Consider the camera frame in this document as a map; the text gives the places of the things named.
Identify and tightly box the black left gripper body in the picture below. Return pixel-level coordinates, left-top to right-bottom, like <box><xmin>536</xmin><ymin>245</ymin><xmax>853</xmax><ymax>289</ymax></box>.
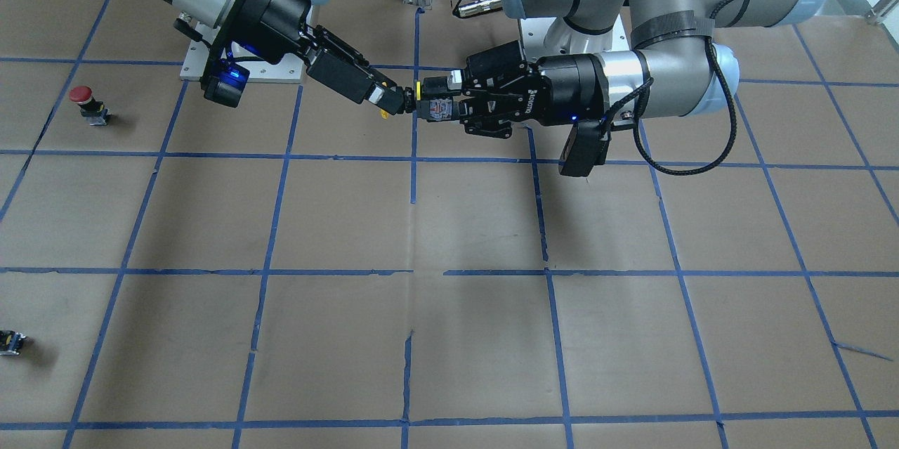
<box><xmin>523</xmin><ymin>54</ymin><xmax>610</xmax><ymax>126</ymax></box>

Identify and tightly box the black braided cable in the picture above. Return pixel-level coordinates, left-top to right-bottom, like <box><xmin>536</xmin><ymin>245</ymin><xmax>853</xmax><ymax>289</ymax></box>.
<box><xmin>605</xmin><ymin>0</ymin><xmax>738</xmax><ymax>176</ymax></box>

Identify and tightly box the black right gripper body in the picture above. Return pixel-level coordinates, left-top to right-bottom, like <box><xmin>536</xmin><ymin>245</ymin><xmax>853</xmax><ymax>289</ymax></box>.
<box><xmin>223</xmin><ymin>0</ymin><xmax>317</xmax><ymax>65</ymax></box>

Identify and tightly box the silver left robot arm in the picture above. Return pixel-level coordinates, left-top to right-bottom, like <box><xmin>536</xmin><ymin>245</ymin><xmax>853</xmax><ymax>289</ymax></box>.
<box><xmin>445</xmin><ymin>0</ymin><xmax>825</xmax><ymax>138</ymax></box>

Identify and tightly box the red push button switch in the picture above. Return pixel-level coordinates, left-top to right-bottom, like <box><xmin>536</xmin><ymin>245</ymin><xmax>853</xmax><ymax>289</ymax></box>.
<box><xmin>68</xmin><ymin>85</ymin><xmax>110</xmax><ymax>126</ymax></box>

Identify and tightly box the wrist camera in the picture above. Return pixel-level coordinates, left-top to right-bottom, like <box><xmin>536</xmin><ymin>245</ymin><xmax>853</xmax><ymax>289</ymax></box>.
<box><xmin>558</xmin><ymin>119</ymin><xmax>610</xmax><ymax>177</ymax></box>
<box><xmin>200</xmin><ymin>59</ymin><xmax>250</xmax><ymax>108</ymax></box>

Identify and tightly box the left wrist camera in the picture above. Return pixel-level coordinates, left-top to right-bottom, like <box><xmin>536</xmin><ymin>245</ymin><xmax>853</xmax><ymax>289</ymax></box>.
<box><xmin>558</xmin><ymin>119</ymin><xmax>610</xmax><ymax>177</ymax></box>

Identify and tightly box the small black switch block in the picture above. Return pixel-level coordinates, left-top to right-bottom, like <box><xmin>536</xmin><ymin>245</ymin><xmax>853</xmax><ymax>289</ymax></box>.
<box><xmin>0</xmin><ymin>330</ymin><xmax>28</xmax><ymax>356</ymax></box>

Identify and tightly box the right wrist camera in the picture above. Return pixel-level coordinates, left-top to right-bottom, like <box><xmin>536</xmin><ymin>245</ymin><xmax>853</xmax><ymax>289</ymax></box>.
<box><xmin>200</xmin><ymin>59</ymin><xmax>250</xmax><ymax>108</ymax></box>

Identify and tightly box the yellow push button switch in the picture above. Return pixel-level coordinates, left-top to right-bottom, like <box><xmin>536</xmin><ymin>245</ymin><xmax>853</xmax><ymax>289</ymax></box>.
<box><xmin>376</xmin><ymin>77</ymin><xmax>461</xmax><ymax>122</ymax></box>

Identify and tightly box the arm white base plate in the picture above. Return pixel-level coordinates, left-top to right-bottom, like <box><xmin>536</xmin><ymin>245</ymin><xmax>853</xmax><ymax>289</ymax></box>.
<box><xmin>518</xmin><ymin>15</ymin><xmax>629</xmax><ymax>63</ymax></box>
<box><xmin>180</xmin><ymin>17</ymin><xmax>304</xmax><ymax>83</ymax></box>

